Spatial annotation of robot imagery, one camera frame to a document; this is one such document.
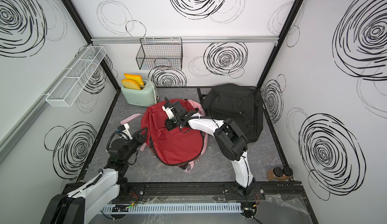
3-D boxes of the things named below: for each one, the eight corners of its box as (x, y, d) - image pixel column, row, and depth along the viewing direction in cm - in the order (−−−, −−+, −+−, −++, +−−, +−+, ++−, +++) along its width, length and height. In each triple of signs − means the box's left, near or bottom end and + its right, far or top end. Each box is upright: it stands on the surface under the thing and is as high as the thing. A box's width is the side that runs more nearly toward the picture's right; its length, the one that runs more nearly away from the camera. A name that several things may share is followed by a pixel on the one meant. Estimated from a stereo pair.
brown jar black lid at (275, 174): (267, 181, 79) (274, 176, 72) (264, 172, 82) (271, 167, 74) (277, 181, 79) (286, 176, 72) (275, 172, 82) (283, 167, 74)
